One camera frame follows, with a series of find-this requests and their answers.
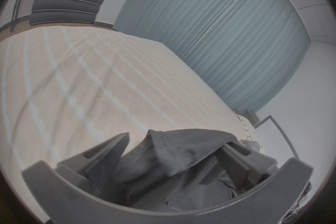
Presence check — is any grey garment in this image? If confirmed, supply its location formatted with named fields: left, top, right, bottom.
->
left=113, top=128, right=261, bottom=214

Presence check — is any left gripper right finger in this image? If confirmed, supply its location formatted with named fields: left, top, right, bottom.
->
left=184, top=143, right=278, bottom=195

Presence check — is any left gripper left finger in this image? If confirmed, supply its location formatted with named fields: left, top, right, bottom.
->
left=57, top=133, right=130, bottom=199

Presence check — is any dark grey chest of drawers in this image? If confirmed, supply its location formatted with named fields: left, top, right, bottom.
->
left=29, top=0, right=105, bottom=26

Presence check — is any white printed pillow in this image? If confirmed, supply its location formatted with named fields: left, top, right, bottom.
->
left=236, top=113, right=266, bottom=156

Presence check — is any blue-green curtain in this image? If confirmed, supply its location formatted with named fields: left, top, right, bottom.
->
left=113, top=0, right=264, bottom=58
left=181, top=0, right=313, bottom=114

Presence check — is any bed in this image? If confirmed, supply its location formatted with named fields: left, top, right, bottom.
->
left=0, top=25, right=300, bottom=219

